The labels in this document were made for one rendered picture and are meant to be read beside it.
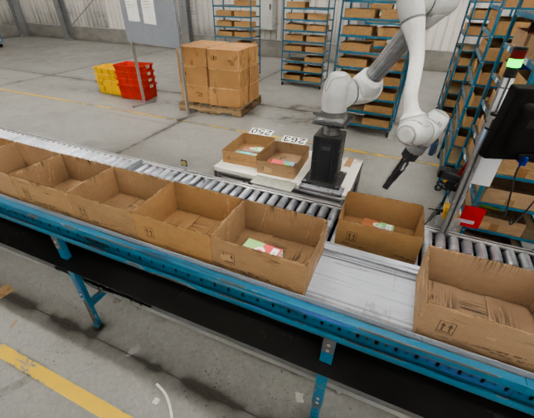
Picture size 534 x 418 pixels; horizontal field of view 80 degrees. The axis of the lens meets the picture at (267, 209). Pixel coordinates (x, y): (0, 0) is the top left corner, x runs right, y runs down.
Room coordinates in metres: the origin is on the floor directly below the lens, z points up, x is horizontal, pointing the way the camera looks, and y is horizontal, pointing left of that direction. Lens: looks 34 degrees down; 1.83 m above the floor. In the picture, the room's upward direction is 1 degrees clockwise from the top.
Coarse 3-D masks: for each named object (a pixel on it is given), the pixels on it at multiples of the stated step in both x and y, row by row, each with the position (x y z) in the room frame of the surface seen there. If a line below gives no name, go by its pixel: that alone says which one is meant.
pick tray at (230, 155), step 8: (240, 136) 2.49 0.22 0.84; (248, 136) 2.54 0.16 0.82; (256, 136) 2.51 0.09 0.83; (264, 136) 2.49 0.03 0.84; (232, 144) 2.36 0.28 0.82; (240, 144) 2.49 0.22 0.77; (248, 144) 2.51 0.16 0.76; (256, 144) 2.51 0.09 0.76; (264, 144) 2.48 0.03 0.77; (224, 152) 2.19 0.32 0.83; (232, 152) 2.17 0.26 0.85; (248, 152) 2.36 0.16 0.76; (256, 152) 2.36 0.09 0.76; (224, 160) 2.20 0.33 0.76; (232, 160) 2.17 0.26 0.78; (240, 160) 2.14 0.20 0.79; (248, 160) 2.12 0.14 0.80; (256, 160) 2.10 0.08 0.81
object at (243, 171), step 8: (344, 160) 2.25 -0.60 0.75; (352, 160) 2.26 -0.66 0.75; (360, 160) 2.26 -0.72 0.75; (216, 168) 2.11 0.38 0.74; (224, 168) 2.09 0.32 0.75; (232, 168) 2.09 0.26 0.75; (240, 168) 2.09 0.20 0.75; (248, 168) 2.09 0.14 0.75; (256, 168) 2.10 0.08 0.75; (304, 168) 2.11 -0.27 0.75; (344, 168) 2.11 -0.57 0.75; (352, 168) 2.12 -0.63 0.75; (360, 168) 2.14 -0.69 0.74; (248, 176) 2.01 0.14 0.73; (272, 176) 1.98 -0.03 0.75; (296, 176) 1.99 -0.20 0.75; (304, 176) 1.99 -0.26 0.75; (352, 176) 2.00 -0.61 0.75; (296, 184) 1.87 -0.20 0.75; (344, 184) 1.88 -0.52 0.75; (352, 184) 1.88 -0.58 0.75; (344, 192) 1.77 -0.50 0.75
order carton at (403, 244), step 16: (352, 192) 1.51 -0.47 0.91; (352, 208) 1.50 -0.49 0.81; (368, 208) 1.47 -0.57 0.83; (384, 208) 1.44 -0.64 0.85; (400, 208) 1.42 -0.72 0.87; (416, 208) 1.39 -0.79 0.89; (352, 224) 1.22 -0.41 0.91; (400, 224) 1.41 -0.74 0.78; (416, 224) 1.36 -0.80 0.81; (336, 240) 1.25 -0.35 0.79; (352, 240) 1.22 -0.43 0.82; (368, 240) 1.19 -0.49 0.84; (384, 240) 1.17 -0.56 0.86; (400, 240) 1.14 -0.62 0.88; (416, 240) 1.12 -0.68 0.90; (384, 256) 1.16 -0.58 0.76; (400, 256) 1.14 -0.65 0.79; (416, 256) 1.11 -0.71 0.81
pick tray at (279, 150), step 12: (276, 144) 2.38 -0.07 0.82; (288, 144) 2.35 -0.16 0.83; (300, 144) 2.31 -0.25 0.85; (264, 156) 2.16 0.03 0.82; (276, 156) 2.29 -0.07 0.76; (288, 156) 2.29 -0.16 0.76; (300, 156) 2.30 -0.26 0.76; (264, 168) 2.01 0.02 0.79; (276, 168) 1.98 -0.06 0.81; (288, 168) 1.95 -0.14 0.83; (300, 168) 2.08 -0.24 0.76
